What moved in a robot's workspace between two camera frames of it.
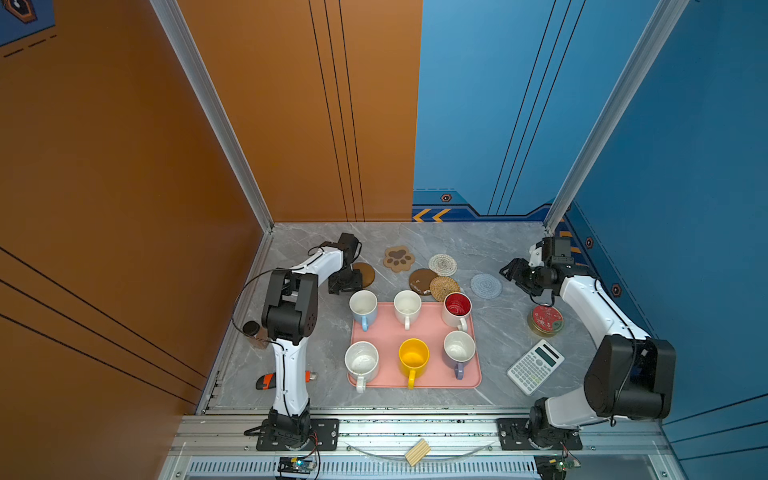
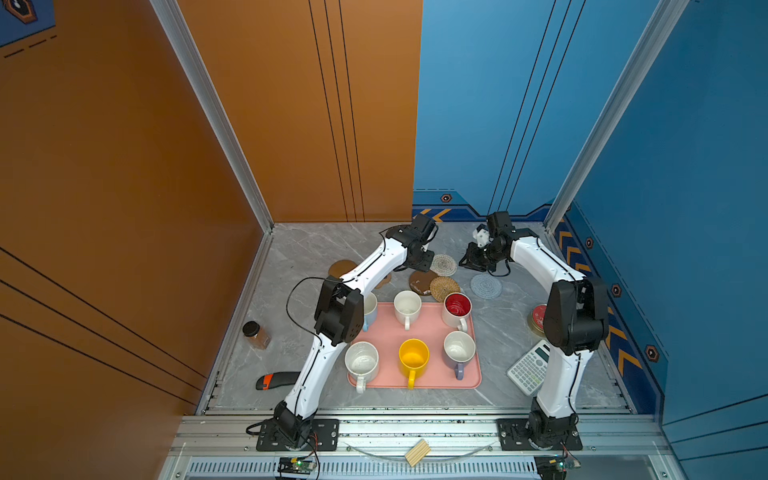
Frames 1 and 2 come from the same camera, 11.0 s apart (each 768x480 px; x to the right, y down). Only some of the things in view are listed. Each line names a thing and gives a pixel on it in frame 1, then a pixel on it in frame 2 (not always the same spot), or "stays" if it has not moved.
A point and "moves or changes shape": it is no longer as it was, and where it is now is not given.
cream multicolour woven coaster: x=442 y=264 stays
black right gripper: x=515 y=271 → x=471 y=260
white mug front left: x=362 y=360 stays
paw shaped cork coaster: x=398 y=258 moves or changes shape
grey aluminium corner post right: x=659 y=25 stays
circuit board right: x=555 y=467 stays
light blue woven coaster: x=485 y=286 stays
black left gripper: x=335 y=288 → x=425 y=265
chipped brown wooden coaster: x=420 y=280 stays
